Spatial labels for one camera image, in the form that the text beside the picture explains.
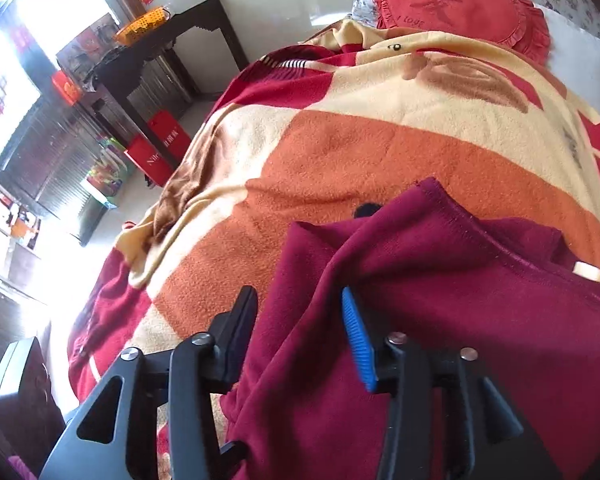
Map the dark wooden table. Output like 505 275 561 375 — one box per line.
95 0 251 146

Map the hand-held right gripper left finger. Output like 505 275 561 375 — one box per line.
39 285 259 480

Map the printed fleece blanket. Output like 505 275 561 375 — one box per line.
67 17 600 480

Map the small red heart pillow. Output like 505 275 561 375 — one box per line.
370 0 552 67

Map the red gift bag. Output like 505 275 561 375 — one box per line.
124 134 176 187
147 109 191 171

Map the maroon fleece garment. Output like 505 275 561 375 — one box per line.
227 176 600 480

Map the white pillow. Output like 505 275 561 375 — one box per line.
532 2 600 128

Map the colourful box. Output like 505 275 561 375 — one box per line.
80 137 131 208

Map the dark wooden cabinet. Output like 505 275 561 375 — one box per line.
0 95 111 246

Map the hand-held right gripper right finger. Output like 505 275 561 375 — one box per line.
341 286 563 480

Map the orange plastic basket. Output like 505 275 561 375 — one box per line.
112 6 171 46

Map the red box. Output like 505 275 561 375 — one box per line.
51 70 86 106

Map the black chair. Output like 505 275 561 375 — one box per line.
0 337 68 476

